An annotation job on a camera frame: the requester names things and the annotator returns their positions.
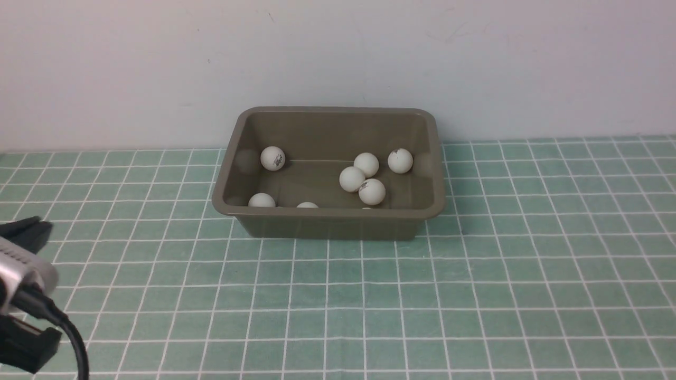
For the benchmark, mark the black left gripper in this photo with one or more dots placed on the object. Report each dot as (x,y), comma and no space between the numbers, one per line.
(25,347)

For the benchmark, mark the plain white ping-pong ball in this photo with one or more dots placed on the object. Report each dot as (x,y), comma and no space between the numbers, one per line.
(262,200)

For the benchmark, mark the white printed ping-pong ball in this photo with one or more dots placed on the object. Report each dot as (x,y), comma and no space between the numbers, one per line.
(372,192)
(272,158)
(351,179)
(400,161)

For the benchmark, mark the olive green plastic bin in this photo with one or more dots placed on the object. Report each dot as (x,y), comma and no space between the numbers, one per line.
(319,142)

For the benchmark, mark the green checkered tablecloth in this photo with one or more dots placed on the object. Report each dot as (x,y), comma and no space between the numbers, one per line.
(554,259)

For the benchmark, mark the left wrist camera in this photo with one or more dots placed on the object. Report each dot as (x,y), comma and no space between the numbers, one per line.
(21,241)

